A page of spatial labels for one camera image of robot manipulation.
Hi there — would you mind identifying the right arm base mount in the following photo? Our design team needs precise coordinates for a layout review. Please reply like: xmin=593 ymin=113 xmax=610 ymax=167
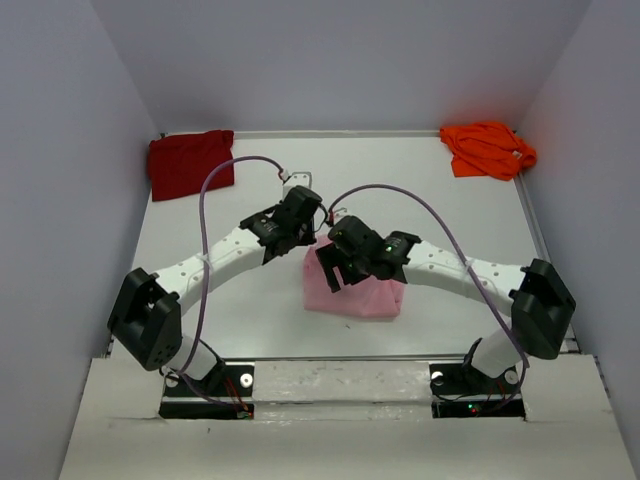
xmin=429 ymin=358 xmax=526 ymax=419

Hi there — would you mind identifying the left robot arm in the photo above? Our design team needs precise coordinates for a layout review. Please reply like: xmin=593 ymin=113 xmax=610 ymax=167
xmin=107 ymin=185 xmax=322 ymax=395

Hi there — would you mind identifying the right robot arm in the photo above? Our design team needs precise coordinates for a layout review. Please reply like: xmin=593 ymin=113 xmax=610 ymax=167
xmin=316 ymin=215 xmax=576 ymax=392

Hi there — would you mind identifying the pink t shirt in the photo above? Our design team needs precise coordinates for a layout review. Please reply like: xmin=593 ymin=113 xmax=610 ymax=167
xmin=302 ymin=235 xmax=405 ymax=321

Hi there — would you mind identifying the orange t shirt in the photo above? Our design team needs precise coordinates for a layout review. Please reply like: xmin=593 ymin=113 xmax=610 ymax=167
xmin=439 ymin=122 xmax=537 ymax=181

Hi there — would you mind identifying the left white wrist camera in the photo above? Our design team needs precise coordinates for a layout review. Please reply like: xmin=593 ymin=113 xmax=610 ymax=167
xmin=282 ymin=171 xmax=312 ymax=196

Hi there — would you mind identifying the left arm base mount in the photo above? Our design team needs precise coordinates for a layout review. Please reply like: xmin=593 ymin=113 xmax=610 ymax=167
xmin=159 ymin=361 xmax=255 ymax=420

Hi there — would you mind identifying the dark red folded t shirt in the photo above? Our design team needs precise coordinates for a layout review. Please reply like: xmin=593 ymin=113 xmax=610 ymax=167
xmin=147 ymin=130 xmax=234 ymax=202

